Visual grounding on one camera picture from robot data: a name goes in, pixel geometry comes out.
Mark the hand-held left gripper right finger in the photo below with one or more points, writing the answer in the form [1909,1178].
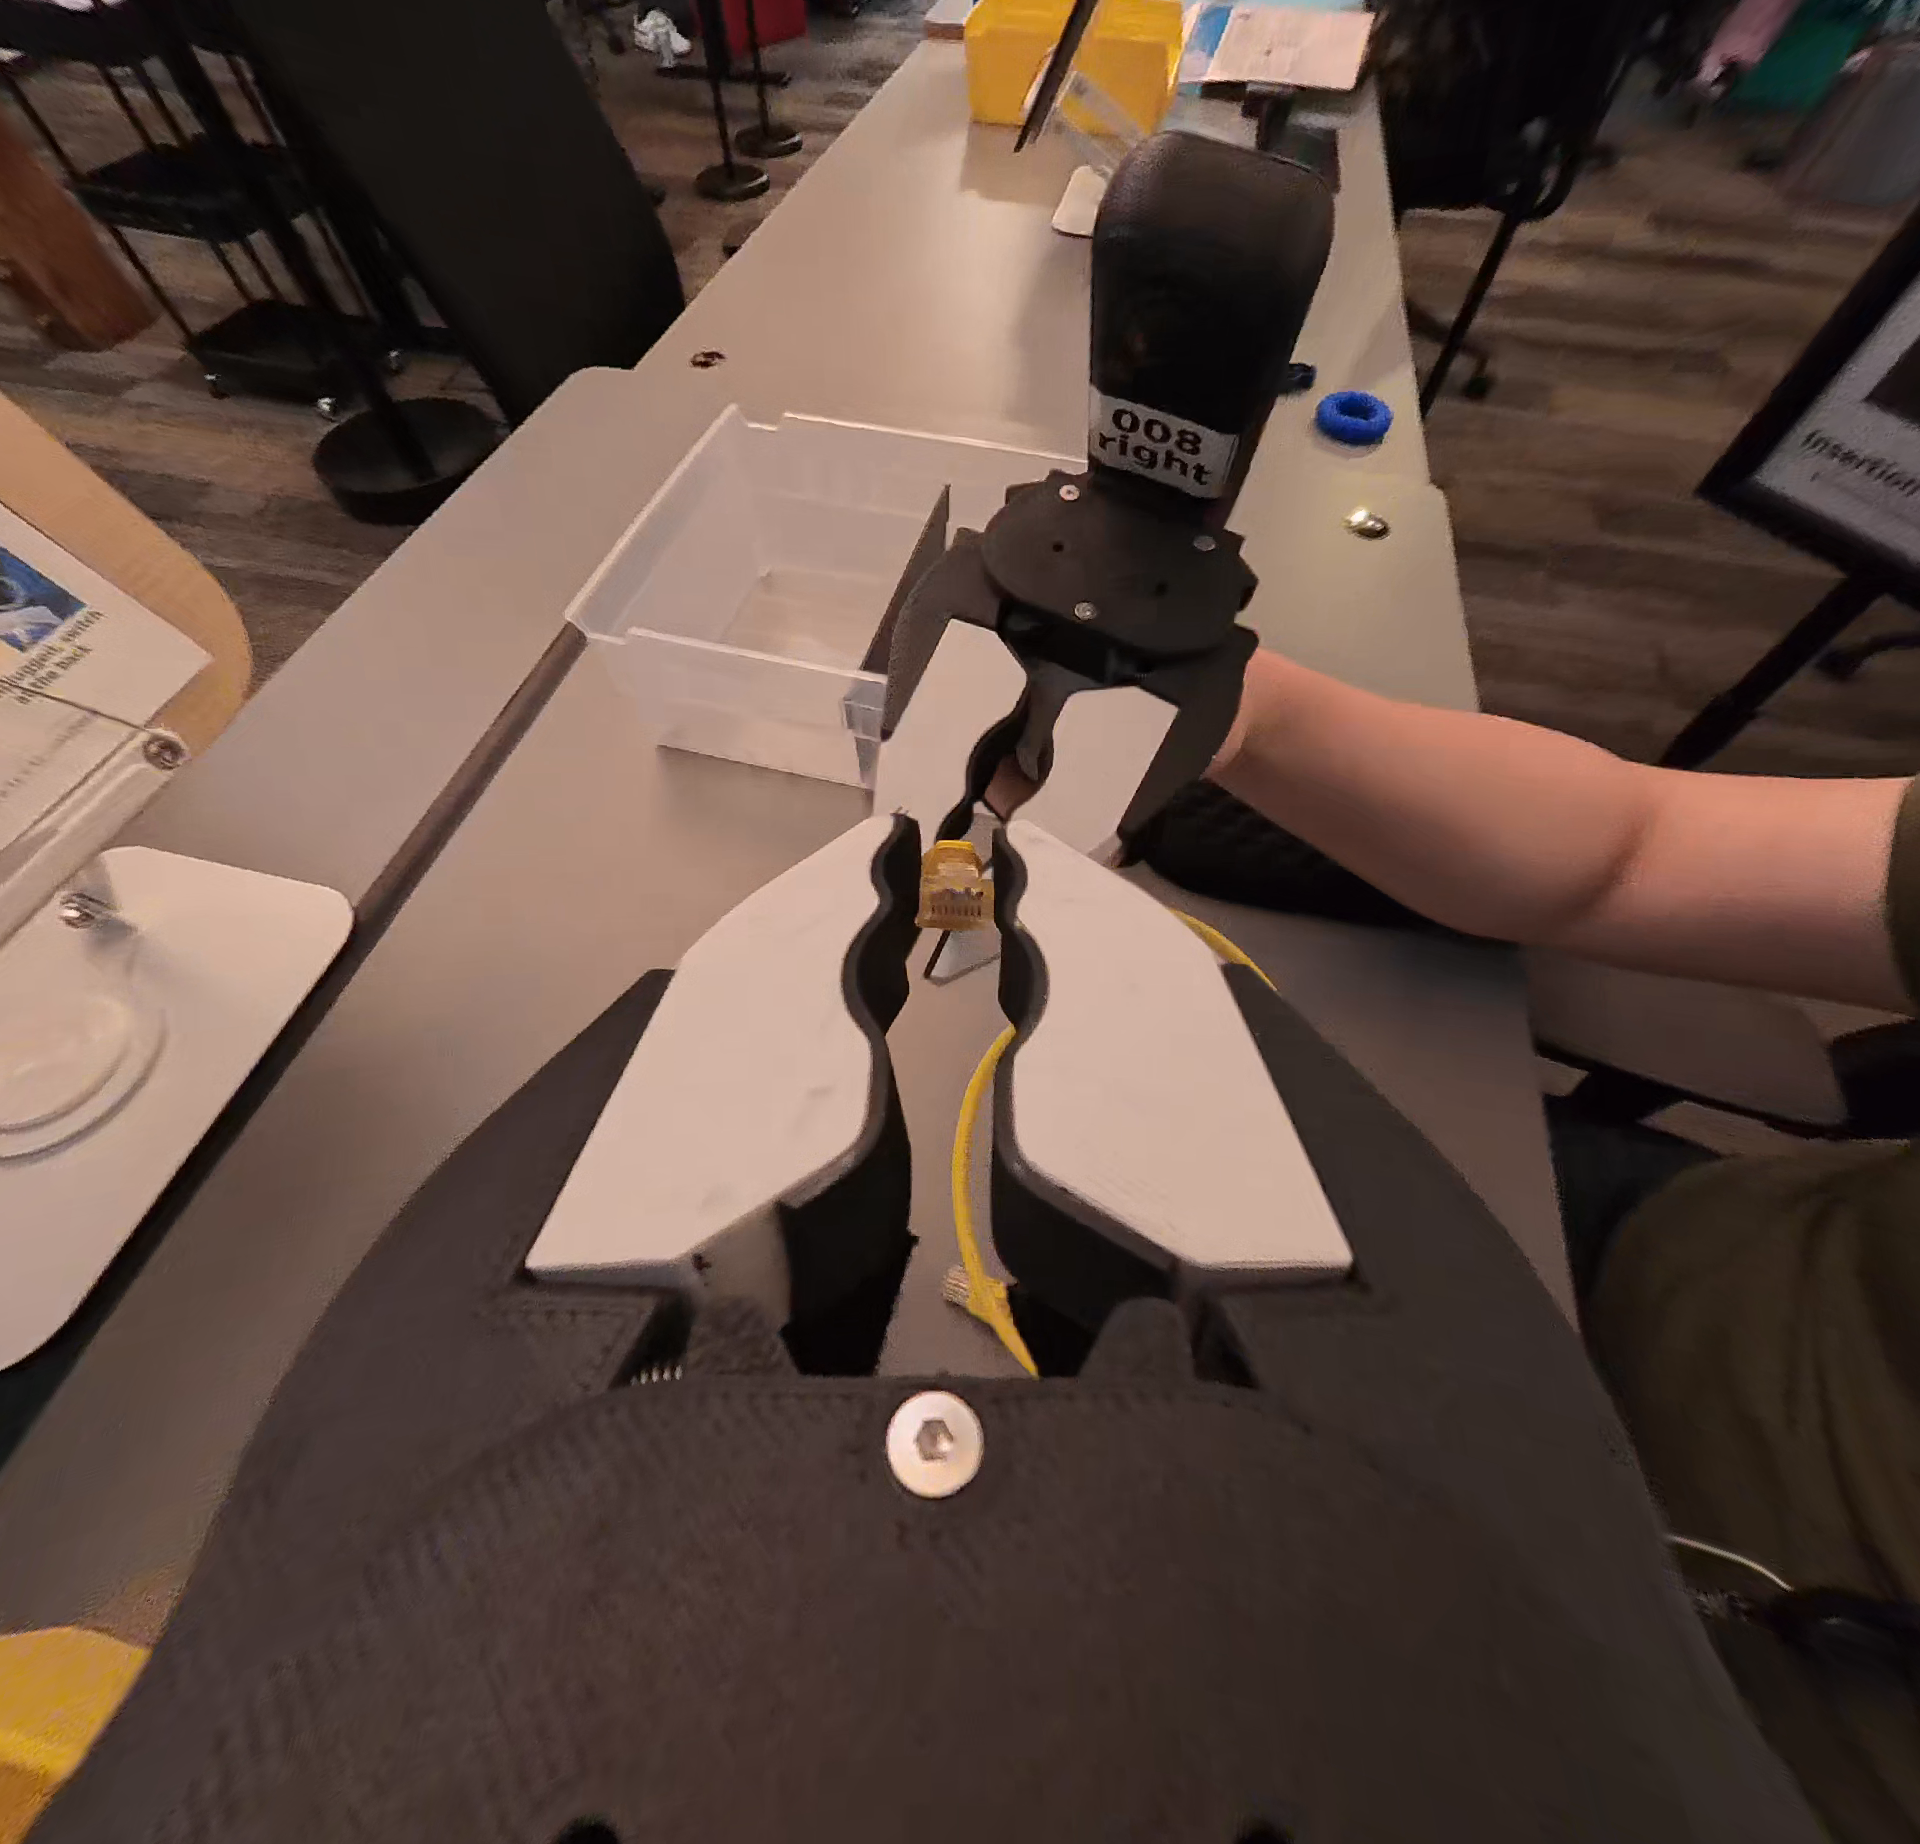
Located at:
[1157,1109]

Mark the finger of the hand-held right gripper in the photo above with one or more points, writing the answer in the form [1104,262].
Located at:
[985,779]
[1047,719]

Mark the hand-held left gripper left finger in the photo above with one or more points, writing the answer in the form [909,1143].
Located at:
[752,1093]

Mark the clear plastic bin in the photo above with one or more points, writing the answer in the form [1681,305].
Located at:
[721,598]

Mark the yellow plastic bin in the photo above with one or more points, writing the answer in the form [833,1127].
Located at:
[1110,73]
[60,1709]

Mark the person's right forearm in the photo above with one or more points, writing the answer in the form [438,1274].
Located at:
[1499,825]

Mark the black bin divider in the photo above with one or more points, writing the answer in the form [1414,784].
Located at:
[919,598]

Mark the black tilted stand board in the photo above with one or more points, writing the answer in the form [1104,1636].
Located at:
[1074,27]

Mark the printed paper sheets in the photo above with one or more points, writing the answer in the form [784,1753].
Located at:
[1290,43]

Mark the white stand base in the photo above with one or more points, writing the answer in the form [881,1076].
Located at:
[196,1003]

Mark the black office chair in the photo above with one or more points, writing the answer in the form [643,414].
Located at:
[1499,103]

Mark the black framed sign stand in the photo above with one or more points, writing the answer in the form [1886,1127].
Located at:
[1844,449]

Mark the black stanchion post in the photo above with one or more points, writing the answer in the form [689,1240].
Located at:
[407,455]
[735,170]

